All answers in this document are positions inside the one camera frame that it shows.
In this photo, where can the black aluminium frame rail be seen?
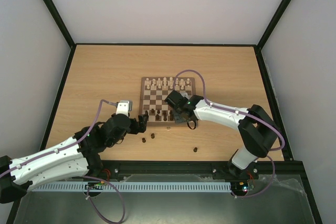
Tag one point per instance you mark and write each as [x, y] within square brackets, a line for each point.
[216, 169]

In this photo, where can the white chess piece row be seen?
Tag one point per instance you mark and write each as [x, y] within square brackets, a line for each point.
[168, 83]

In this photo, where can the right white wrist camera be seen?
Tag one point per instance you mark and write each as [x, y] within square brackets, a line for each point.
[184, 94]

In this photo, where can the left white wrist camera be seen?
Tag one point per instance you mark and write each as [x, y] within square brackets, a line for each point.
[124, 107]

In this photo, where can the tall dark piece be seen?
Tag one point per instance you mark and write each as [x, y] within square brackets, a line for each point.
[171, 116]

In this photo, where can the wooden chess board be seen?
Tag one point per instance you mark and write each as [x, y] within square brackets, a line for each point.
[154, 99]

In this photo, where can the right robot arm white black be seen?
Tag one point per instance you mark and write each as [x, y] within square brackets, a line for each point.
[257, 130]

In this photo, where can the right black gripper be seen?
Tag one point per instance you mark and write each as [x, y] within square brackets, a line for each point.
[180, 115]

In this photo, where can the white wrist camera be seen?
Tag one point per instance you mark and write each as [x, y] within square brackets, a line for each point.
[184, 94]
[124, 107]

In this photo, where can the grey slotted cable duct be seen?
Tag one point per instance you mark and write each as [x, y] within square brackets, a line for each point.
[138, 187]

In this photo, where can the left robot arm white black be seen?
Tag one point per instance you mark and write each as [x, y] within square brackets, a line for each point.
[75, 157]

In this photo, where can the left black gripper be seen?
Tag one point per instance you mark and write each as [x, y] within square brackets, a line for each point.
[135, 129]

